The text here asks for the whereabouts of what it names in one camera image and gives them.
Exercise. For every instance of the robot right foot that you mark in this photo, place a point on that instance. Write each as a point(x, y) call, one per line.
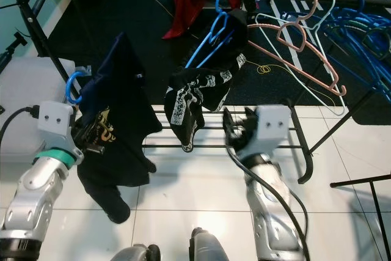
point(214, 249)

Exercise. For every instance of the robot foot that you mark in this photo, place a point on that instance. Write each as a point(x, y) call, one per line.
point(214, 249)
point(137, 253)

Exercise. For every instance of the black tripod stick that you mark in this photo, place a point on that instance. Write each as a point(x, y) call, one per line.
point(15, 47)

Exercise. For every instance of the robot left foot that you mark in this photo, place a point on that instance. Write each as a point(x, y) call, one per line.
point(137, 253)

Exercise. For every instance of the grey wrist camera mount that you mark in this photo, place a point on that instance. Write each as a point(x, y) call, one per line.
point(55, 123)
point(272, 126)

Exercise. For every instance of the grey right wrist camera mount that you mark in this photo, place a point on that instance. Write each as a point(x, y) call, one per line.
point(272, 126)

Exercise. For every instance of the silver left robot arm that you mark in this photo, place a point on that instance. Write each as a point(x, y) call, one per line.
point(33, 187)

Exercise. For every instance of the blue plastic clothes hanger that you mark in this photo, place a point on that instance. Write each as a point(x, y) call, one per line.
point(204, 41)
point(68, 88)

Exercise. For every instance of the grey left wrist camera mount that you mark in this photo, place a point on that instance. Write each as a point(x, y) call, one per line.
point(55, 123)

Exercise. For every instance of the blue clothes hangers bunch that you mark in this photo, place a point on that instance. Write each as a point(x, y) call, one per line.
point(360, 29)

